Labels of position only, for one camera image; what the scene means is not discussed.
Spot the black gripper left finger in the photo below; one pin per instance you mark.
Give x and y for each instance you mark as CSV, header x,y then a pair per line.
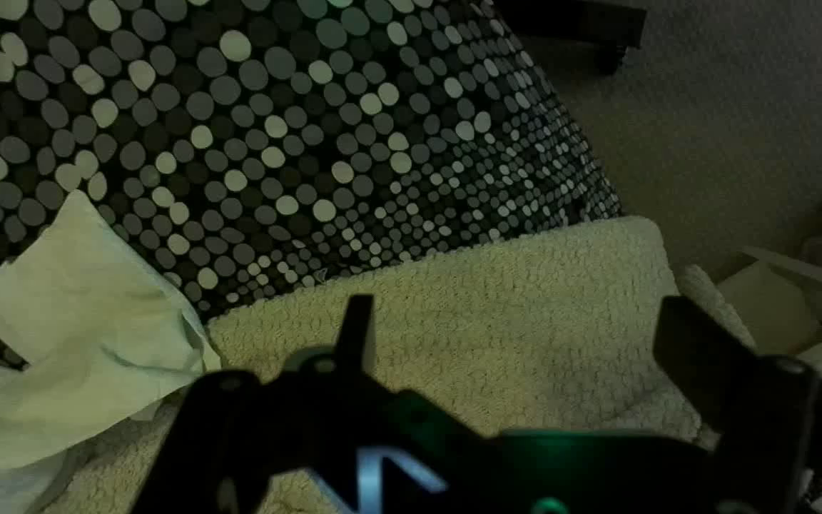
x,y
354,331

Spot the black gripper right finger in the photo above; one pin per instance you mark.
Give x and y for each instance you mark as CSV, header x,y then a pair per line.
x,y
739,408

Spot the white pillow case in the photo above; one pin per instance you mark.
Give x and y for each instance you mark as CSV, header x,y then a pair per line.
x,y
77,323

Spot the cream knitted blanket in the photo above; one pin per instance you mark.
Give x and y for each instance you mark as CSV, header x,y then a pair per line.
x,y
513,323

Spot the black dotted bedspread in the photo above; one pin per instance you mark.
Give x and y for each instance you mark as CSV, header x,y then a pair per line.
x,y
269,124

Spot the dark low furniture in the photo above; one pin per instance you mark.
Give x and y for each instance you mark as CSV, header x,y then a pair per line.
x,y
582,24

